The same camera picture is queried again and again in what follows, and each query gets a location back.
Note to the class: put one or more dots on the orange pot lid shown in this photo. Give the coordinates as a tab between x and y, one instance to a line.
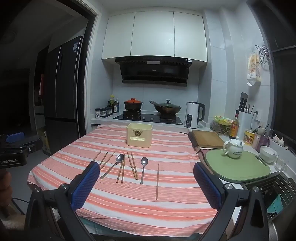
133	100

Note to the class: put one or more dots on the cream utensil holder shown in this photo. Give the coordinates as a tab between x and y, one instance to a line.
148	136

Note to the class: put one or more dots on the dark door frame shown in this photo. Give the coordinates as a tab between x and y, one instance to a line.
89	69

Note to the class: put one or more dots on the white electric kettle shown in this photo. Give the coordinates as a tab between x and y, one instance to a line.
192	115

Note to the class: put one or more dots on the white utensil canister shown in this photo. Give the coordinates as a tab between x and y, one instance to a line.
245	122

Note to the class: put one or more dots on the white wall cabinet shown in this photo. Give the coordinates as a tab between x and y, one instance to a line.
152	34

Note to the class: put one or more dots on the wooden chopstick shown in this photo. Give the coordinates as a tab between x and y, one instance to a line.
97	156
123	170
108	160
134	165
119	170
104	158
131	165

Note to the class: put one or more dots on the green cutting board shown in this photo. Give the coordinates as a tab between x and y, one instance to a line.
245	169

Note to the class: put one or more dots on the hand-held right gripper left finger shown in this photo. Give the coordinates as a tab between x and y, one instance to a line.
84	185

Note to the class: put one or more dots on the garlic bulb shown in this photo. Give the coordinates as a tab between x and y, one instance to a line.
275	138
280	141

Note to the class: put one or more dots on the yellow cardboard box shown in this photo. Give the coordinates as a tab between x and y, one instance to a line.
45	143

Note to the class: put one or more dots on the metal spoon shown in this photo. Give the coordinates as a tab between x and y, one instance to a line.
144	161
119	158

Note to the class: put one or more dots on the white wall outlet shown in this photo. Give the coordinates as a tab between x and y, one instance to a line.
257	117

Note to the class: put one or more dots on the metal sink dish rack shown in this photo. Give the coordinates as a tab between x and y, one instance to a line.
284	183

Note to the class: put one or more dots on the white label spice jar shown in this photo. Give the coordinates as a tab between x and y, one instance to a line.
98	114

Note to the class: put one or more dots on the white bowl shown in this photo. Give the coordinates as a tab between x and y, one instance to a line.
267	154

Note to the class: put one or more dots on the teal dish cloth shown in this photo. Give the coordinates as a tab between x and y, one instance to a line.
275	204

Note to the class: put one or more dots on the wooden cutting board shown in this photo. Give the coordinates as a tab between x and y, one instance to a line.
207	139

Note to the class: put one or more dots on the person's left hand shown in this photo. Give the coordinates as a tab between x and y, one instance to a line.
5	192

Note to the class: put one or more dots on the black spatula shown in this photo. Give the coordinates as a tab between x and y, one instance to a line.
244	97

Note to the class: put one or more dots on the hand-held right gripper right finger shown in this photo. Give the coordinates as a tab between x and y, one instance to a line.
208	187

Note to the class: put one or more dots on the yellow green snack bag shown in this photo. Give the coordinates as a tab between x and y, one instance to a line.
223	120

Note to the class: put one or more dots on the pink cup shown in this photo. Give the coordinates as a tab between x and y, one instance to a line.
255	142

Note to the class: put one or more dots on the orange white striped tablecloth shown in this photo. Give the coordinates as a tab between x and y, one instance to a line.
148	208

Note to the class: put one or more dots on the black glass gas hob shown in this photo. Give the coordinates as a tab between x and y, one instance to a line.
148	118

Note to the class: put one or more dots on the dark-lidded spice jar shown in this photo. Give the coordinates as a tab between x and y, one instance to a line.
102	113
106	112
110	111

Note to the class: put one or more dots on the brown bottle red cap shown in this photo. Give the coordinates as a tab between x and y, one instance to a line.
234	127

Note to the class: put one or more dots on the yellow cap oil bottle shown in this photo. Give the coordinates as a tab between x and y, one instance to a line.
112	102

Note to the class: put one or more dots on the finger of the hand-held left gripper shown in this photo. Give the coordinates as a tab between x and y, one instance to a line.
32	144
15	137

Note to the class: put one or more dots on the dark wok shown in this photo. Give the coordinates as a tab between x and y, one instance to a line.
166	110

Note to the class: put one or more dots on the yellow printed mug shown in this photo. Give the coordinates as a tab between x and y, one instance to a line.
249	139

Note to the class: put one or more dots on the dark grey refrigerator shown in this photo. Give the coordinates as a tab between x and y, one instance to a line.
64	92

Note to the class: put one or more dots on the purple bottle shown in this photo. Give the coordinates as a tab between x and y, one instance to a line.
264	143

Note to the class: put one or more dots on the yellow hanging packet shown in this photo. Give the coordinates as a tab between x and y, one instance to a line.
254	67

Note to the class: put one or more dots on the dark sauce bottle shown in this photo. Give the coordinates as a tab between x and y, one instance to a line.
117	106

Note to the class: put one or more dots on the black range hood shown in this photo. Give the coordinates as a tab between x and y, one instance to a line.
152	71

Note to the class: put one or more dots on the glass wok lid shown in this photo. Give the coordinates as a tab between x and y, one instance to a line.
167	104

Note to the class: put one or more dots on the clear glass cup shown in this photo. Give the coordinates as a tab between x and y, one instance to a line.
281	164

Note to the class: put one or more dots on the white teapot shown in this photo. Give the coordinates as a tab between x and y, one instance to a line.
233	150

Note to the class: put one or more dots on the black clay pot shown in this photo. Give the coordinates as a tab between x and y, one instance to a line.
133	107

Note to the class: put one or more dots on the beige fuzzy cloth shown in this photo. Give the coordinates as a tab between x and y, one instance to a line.
11	223

